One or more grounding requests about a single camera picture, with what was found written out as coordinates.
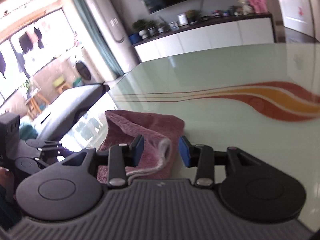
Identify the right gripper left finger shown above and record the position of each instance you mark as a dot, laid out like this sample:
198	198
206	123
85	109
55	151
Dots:
121	156

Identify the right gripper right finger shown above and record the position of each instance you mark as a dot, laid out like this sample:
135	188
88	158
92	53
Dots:
199	156

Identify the pink terry towel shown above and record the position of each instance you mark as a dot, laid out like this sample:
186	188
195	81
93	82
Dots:
161	135

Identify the left hand red nails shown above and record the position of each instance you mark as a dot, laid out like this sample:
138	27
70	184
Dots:
7	180

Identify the grey chair back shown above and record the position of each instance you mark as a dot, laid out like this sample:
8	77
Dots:
67	109

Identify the wooden stool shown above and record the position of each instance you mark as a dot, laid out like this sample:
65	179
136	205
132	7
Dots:
36	103

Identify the washing machine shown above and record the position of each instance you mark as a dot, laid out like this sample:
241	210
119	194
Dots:
85	67

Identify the white low cabinet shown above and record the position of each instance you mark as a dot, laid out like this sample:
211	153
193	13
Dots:
215	33

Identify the potted plant white pot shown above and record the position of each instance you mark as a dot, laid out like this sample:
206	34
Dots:
141	27

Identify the white standing air conditioner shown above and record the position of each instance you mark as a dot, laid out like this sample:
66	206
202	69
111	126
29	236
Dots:
113	33

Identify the pink gift box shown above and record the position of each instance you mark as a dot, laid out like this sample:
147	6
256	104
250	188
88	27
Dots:
259	6

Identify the green curtain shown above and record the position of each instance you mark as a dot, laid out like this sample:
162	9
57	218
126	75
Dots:
97	39

